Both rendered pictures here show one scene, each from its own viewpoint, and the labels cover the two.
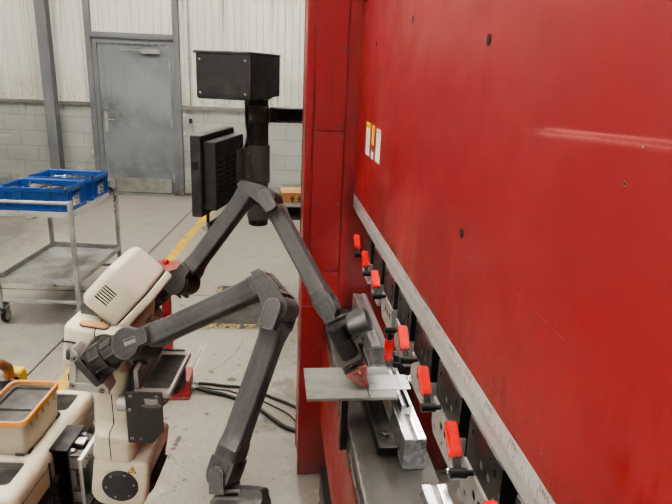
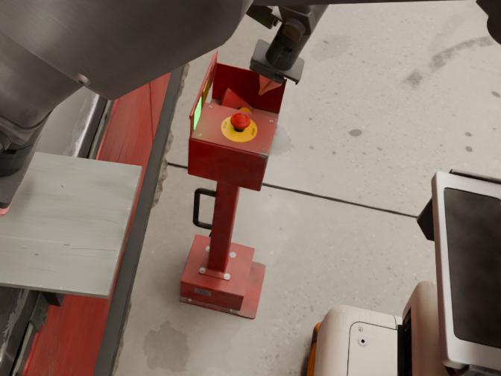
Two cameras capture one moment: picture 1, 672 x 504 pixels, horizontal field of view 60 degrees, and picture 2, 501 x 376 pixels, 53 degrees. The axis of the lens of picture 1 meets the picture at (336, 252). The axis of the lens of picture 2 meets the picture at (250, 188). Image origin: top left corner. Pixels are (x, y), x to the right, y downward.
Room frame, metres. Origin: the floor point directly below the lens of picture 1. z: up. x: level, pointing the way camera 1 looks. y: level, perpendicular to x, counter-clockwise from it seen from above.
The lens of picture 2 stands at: (1.85, 0.22, 1.52)
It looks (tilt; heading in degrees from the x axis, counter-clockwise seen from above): 53 degrees down; 182
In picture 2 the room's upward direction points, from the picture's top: 11 degrees clockwise
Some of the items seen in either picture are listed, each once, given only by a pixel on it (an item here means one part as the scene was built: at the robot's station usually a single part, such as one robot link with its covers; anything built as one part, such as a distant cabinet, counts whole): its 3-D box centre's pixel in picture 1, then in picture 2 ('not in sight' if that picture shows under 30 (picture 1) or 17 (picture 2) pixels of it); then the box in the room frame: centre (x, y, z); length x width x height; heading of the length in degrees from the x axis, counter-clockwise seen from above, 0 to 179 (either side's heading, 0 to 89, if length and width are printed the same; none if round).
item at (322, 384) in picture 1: (348, 383); (14, 212); (1.57, -0.06, 1.00); 0.26 x 0.18 x 0.01; 97
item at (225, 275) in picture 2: not in sight; (218, 262); (1.11, 0.14, 0.13); 0.10 x 0.10 x 0.01; 89
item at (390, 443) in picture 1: (378, 420); not in sight; (1.54, -0.15, 0.89); 0.30 x 0.05 x 0.03; 7
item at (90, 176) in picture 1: (70, 184); not in sight; (4.64, 2.16, 0.92); 0.50 x 0.36 x 0.18; 91
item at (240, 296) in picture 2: not in sight; (225, 274); (1.11, 0.17, 0.06); 0.25 x 0.20 x 0.12; 89
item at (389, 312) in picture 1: (401, 299); not in sight; (1.61, -0.20, 1.26); 0.15 x 0.09 x 0.17; 7
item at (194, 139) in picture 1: (220, 169); not in sight; (2.75, 0.56, 1.42); 0.45 x 0.12 x 0.36; 172
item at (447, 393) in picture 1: (464, 413); not in sight; (1.01, -0.27, 1.26); 0.15 x 0.09 x 0.17; 7
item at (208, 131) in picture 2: not in sight; (238, 121); (1.11, 0.14, 0.75); 0.20 x 0.16 x 0.18; 179
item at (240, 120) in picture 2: not in sight; (239, 124); (1.15, 0.15, 0.79); 0.04 x 0.04 x 0.04
